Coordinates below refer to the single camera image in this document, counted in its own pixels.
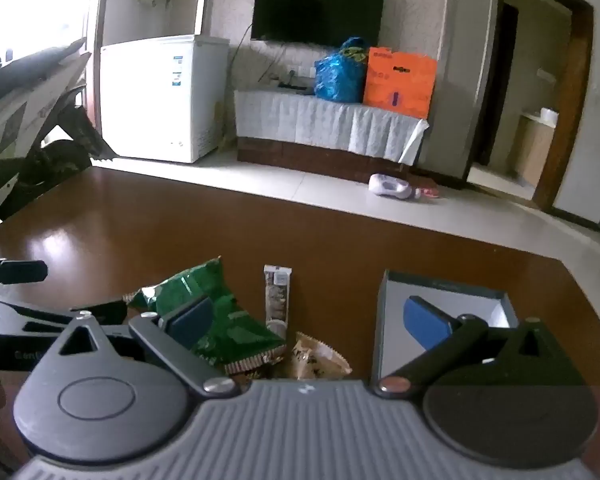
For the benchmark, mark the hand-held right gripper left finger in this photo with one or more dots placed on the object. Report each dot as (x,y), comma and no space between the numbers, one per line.
(190,317)

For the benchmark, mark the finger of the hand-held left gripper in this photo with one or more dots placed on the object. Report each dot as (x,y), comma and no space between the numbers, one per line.
(20,271)
(40,314)

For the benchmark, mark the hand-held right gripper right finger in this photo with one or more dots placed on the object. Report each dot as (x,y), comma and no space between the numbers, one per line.
(425,322)

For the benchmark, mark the green snack bag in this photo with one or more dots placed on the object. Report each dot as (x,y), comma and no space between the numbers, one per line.
(200,280)

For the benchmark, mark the white cardboard box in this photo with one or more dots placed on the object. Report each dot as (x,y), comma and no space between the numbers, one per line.
(460,300)

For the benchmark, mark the long white brown snack bar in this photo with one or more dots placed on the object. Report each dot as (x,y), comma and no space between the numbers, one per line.
(276,295)

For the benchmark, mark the brown zigzag-edged snack packet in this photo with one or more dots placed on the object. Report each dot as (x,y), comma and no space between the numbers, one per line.
(312,357)

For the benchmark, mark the small red packet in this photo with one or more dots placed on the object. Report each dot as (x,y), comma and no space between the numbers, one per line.
(427,193)

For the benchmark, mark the white purple bottle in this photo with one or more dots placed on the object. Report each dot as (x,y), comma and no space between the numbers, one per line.
(392,186)

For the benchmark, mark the white black scooter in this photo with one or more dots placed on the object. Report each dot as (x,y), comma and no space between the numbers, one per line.
(25,105)

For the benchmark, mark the brown wooden television cabinet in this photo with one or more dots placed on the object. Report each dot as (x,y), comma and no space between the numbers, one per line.
(300,155)

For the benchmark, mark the light wooden cabinet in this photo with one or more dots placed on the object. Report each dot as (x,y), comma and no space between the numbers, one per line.
(532,152)

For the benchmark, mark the white chest freezer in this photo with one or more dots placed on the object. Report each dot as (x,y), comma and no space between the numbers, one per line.
(150,100)

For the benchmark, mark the cloth-covered TV stand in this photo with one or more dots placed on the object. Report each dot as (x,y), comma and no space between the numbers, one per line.
(320,120)

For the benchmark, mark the orange paper bag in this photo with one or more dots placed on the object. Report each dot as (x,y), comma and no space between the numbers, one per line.
(400,85)

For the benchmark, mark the blue plastic bag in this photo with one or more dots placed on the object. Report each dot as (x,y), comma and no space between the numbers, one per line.
(337,77)

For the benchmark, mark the white wall socket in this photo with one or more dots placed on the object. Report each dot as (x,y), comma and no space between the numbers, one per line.
(302,71)

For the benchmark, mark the black wall television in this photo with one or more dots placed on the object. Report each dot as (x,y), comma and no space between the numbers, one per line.
(315,10)

